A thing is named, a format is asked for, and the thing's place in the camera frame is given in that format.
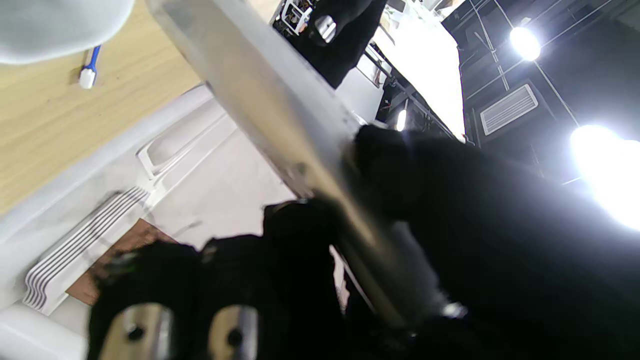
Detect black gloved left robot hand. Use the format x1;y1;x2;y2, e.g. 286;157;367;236
290;0;388;88

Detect blue toothbrush white bristles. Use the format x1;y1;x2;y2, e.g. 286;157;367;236
79;45;102;90

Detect silver toothpaste tube white cap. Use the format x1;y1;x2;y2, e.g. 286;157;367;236
147;0;451;328

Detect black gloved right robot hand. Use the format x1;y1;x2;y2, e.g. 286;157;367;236
87;125;640;360

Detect large glaring ceiling light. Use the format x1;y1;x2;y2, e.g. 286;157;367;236
570;125;640;232

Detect white ceiling air vent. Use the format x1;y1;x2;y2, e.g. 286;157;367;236
480;84;539;136

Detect white divided toothbrush holder cup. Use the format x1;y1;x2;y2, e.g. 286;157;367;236
0;0;136;66

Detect round ceiling spotlight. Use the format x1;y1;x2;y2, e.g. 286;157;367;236
509;26;542;62

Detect bright white light panel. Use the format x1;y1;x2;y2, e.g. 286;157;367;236
370;0;466;138

